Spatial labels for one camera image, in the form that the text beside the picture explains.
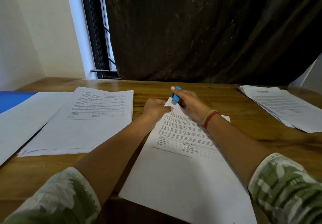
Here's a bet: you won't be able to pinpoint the black window frame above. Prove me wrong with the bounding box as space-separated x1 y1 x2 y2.
78 0 121 80

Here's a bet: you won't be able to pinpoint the beige thread bracelet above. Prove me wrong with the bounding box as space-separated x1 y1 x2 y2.
202 110 217 125

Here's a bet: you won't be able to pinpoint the fanned stack of printed papers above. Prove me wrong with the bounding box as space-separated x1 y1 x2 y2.
237 85 322 133

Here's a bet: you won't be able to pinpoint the person's left forearm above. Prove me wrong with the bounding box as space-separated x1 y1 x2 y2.
74 114 154 208

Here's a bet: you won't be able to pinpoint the blue stapler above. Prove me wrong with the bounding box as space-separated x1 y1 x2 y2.
171 86 182 104

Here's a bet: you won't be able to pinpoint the person's right hand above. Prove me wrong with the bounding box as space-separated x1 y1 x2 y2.
171 86 215 125

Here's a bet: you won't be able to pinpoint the green patterned left sleeve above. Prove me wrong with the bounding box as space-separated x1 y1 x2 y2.
0 167 101 224

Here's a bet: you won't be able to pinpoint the red thread bracelet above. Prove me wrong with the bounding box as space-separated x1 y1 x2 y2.
203 112 221 130

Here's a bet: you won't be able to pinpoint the black plastic curtain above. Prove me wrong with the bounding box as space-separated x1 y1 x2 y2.
103 0 322 86

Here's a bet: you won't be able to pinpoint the green patterned sleeve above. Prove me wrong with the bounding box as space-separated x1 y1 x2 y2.
248 153 322 224
0 167 101 224

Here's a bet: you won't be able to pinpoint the printed paper sheets with table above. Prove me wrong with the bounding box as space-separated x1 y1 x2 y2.
118 97 258 224

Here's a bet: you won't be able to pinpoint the green patterned right sleeve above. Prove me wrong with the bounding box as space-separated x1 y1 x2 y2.
248 153 322 224

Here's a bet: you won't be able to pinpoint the blank white paper sheet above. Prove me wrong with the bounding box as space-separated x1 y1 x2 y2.
0 91 74 166

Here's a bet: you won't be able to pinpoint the stack of printed paper sheets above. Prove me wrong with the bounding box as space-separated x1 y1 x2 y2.
18 87 134 157

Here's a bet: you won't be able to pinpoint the person's right forearm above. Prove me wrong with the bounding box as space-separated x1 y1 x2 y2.
206 114 275 187

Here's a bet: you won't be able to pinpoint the person's left hand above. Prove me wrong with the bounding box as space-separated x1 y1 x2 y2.
142 98 175 124

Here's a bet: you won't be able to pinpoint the blue folder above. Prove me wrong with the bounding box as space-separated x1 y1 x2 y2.
0 91 38 114

